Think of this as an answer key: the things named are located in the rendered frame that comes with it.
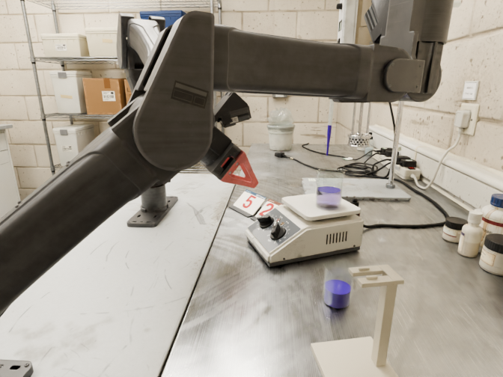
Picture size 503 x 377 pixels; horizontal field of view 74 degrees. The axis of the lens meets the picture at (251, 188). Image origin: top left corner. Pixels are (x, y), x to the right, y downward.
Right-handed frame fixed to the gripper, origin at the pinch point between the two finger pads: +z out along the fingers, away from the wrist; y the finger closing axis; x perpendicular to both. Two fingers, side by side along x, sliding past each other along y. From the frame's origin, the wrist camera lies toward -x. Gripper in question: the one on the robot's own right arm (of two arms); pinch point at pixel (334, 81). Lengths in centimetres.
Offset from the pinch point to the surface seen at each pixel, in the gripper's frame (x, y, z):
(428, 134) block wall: 16, -67, 39
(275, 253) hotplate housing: 29.5, 12.1, -4.6
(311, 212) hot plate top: 23.5, 4.1, -2.3
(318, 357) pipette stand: 31.8, 15.7, -25.8
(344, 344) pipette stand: 31.7, 11.7, -25.2
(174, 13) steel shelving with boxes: -51, -3, 224
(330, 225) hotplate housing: 25.6, 0.9, -4.2
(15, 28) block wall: -45, 122, 316
